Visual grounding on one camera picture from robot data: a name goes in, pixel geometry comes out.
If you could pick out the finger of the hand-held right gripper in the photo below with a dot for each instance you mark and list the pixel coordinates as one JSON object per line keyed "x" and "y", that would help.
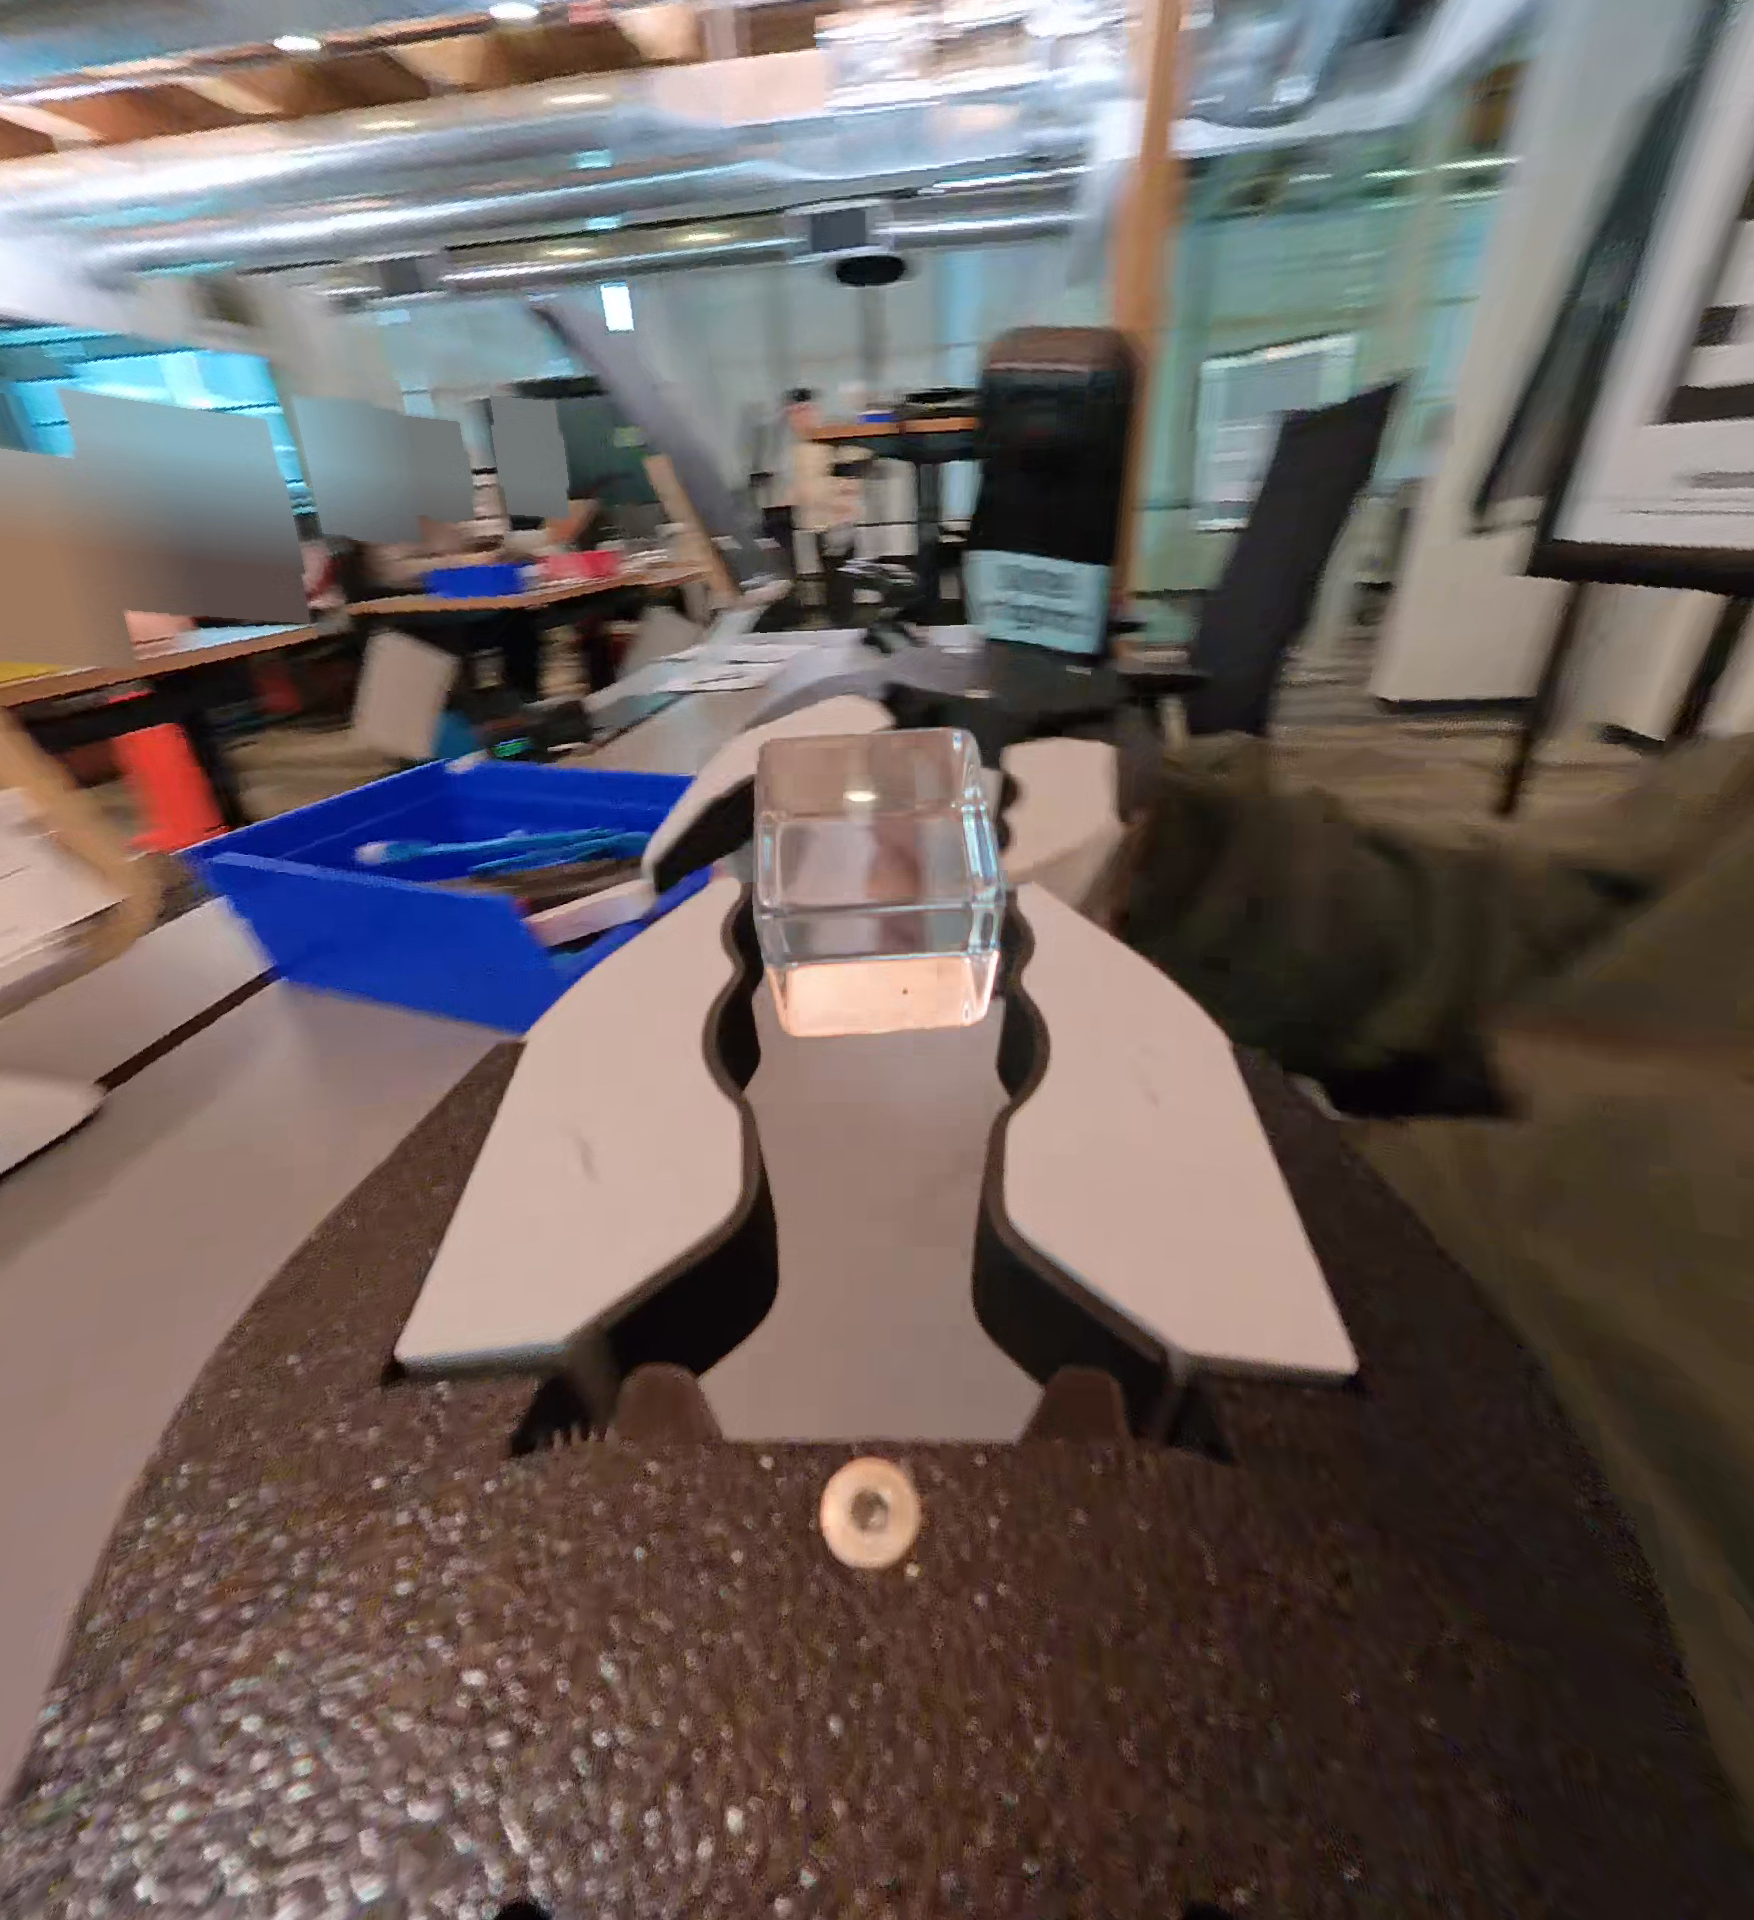
{"x": 721, "y": 789}
{"x": 1065, "y": 810}

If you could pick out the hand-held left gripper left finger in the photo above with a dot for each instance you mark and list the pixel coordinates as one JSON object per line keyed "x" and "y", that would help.
{"x": 592, "y": 1171}

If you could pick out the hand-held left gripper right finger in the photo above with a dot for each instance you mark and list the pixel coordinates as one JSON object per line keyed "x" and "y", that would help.
{"x": 1163, "y": 1171}

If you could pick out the clear acrylic cube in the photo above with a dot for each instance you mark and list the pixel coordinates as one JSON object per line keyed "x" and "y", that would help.
{"x": 876, "y": 885}

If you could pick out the person's right forearm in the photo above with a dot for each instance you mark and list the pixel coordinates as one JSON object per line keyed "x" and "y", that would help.
{"x": 1343, "y": 930}

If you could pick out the orange plastic object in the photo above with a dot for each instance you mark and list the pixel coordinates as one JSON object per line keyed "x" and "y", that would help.
{"x": 172, "y": 789}

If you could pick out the blue plastic tool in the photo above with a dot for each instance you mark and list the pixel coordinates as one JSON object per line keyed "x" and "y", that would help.
{"x": 516, "y": 854}

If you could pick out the black board panel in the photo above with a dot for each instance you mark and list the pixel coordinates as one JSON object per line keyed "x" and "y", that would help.
{"x": 1297, "y": 555}

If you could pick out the wooden desk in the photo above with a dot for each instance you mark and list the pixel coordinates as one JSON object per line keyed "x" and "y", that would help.
{"x": 516, "y": 592}

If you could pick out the blue plastic bin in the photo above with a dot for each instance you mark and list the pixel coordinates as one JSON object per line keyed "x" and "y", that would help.
{"x": 367, "y": 944}

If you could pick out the black sign stand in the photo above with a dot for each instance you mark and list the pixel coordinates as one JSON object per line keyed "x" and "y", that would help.
{"x": 1545, "y": 691}

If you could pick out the olive green jacket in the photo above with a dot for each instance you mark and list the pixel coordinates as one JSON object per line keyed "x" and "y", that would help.
{"x": 1686, "y": 1351}

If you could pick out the framed marker sign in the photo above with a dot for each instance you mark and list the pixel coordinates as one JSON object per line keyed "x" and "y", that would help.
{"x": 1717, "y": 301}

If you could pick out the wooden post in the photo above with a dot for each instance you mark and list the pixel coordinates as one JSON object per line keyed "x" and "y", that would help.
{"x": 1150, "y": 164}

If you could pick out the silver ventilation duct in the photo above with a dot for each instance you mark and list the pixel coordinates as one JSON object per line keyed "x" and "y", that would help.
{"x": 516, "y": 164}

